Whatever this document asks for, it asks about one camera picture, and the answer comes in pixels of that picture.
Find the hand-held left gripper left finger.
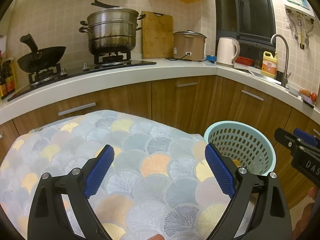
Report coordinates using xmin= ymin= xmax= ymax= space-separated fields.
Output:
xmin=27 ymin=144 xmax=115 ymax=240

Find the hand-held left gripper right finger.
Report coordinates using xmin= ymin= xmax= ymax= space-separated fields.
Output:
xmin=204 ymin=143 xmax=293 ymax=240

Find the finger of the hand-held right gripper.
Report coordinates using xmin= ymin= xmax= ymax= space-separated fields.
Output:
xmin=274 ymin=127 xmax=320 ymax=153

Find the light blue perforated basket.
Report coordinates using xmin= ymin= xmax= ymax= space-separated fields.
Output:
xmin=204 ymin=120 xmax=277 ymax=178

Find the dark smartphone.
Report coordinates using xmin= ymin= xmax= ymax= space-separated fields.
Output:
xmin=301 ymin=94 xmax=315 ymax=108

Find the fan-patterned printed cloth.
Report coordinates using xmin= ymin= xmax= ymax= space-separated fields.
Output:
xmin=0 ymin=109 xmax=234 ymax=240

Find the yellow dish soap bottle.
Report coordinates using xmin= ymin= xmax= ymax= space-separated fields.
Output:
xmin=261 ymin=51 xmax=278 ymax=79

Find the steel kitchen faucet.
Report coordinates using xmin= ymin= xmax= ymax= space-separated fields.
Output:
xmin=270 ymin=34 xmax=292 ymax=87

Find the steel sink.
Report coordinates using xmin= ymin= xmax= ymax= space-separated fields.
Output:
xmin=234 ymin=66 xmax=283 ymax=84

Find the wooden kitchen cabinet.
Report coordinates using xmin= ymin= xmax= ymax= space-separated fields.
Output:
xmin=0 ymin=75 xmax=320 ymax=205

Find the red plastic tray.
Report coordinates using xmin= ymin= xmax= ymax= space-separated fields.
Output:
xmin=235 ymin=56 xmax=253 ymax=66

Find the black gas stove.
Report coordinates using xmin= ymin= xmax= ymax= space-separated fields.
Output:
xmin=7 ymin=50 xmax=157 ymax=102

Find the white electric kettle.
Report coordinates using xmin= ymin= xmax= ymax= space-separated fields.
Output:
xmin=216 ymin=37 xmax=240 ymax=67

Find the black wok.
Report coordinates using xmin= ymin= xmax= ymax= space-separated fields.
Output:
xmin=17 ymin=34 xmax=67 ymax=73

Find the dark sauce bottle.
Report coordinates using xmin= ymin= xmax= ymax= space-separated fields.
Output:
xmin=4 ymin=60 xmax=16 ymax=95
xmin=0 ymin=74 xmax=8 ymax=100

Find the brown rice cooker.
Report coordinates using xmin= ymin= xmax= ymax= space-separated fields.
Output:
xmin=172 ymin=30 xmax=207 ymax=62

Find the stainless steel steamer pot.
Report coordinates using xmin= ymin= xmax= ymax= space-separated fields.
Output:
xmin=79 ymin=7 xmax=146 ymax=55

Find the dark window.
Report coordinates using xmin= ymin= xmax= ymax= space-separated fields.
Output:
xmin=232 ymin=0 xmax=277 ymax=47

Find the wooden cutting board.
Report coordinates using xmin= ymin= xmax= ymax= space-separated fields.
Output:
xmin=141 ymin=11 xmax=174 ymax=59

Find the black utensil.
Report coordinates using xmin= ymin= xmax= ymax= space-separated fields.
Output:
xmin=91 ymin=0 xmax=120 ymax=9

